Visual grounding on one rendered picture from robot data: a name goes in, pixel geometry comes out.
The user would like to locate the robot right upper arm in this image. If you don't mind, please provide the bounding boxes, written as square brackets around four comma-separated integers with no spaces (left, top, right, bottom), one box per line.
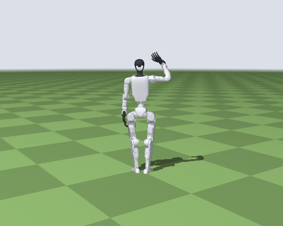
[148,75,170,84]

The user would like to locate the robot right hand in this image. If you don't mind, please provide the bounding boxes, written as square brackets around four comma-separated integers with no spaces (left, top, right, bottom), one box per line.
[151,52,165,65]

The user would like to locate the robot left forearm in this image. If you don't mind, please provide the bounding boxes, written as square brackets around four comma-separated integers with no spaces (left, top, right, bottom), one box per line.
[122,94,128,114]

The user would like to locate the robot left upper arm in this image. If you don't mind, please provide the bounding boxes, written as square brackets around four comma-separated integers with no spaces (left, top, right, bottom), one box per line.
[124,77,131,99]

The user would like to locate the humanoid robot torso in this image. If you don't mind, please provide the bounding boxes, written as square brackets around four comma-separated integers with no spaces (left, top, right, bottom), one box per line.
[131,75,149,119]

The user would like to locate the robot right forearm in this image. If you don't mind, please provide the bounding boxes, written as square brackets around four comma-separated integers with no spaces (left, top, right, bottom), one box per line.
[161,62,171,80]

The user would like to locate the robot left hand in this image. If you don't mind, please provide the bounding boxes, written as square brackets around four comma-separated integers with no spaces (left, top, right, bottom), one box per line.
[122,111,129,127]

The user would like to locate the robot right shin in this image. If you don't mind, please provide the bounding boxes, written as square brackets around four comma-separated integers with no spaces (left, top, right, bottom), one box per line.
[144,140,153,170]

